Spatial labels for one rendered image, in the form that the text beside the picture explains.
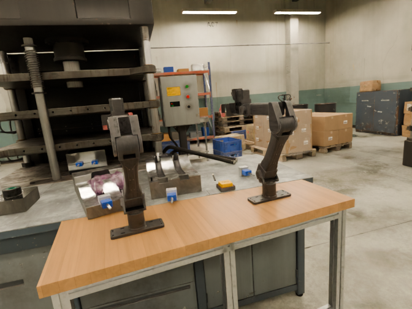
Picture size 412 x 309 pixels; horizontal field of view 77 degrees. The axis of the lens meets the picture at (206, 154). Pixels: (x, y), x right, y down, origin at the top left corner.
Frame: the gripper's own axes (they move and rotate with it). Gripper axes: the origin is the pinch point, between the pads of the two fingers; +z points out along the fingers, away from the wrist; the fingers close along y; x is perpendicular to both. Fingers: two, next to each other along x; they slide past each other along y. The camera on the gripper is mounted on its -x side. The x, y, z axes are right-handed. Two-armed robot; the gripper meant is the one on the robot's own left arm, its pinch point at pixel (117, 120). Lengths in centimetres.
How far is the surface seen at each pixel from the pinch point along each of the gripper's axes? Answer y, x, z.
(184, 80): -58, -24, 72
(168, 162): -25.9, 28.2, 16.4
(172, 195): -18.7, 36.2, -20.2
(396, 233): -214, 120, 2
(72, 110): 27, -7, 75
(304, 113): -340, 31, 258
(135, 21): -23, -63, 59
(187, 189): -28.8, 37.7, -11.5
